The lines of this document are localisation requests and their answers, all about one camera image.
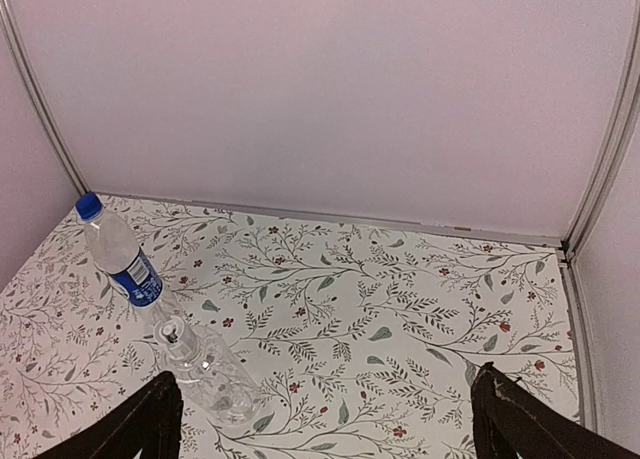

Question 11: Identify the floral patterned table mat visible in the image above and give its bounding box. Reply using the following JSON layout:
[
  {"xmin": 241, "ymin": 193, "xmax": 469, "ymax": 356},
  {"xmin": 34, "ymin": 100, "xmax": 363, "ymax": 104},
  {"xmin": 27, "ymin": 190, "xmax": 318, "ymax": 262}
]
[{"xmin": 1, "ymin": 196, "xmax": 580, "ymax": 458}]

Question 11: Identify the Pepsi bottle with blue label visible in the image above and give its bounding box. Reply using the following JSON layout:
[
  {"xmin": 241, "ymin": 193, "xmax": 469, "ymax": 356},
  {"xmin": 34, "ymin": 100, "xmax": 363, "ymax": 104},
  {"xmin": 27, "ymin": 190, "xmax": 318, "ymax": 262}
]
[{"xmin": 82, "ymin": 205, "xmax": 184, "ymax": 344}]

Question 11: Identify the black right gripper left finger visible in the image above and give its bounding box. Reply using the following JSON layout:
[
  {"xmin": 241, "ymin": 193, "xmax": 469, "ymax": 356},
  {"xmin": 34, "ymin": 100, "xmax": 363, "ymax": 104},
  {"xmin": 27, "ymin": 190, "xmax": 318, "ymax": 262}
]
[{"xmin": 38, "ymin": 371, "xmax": 181, "ymax": 459}]

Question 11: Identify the blue bottle cap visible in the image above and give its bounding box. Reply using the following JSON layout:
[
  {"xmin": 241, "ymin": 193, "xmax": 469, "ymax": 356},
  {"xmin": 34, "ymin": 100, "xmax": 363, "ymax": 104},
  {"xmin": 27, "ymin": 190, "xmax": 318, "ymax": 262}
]
[{"xmin": 75, "ymin": 192, "xmax": 103, "ymax": 221}]

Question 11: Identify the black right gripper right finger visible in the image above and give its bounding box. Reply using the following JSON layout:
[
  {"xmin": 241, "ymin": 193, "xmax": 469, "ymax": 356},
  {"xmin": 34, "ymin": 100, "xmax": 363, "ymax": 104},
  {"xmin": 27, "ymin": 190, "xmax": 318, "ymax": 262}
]
[{"xmin": 471, "ymin": 362, "xmax": 639, "ymax": 459}]

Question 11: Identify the small clear plastic bottle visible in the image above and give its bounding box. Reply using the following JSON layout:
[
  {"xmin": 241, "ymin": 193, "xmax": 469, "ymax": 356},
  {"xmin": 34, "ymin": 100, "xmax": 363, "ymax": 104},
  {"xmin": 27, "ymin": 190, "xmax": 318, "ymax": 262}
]
[{"xmin": 153, "ymin": 316, "xmax": 261, "ymax": 426}]

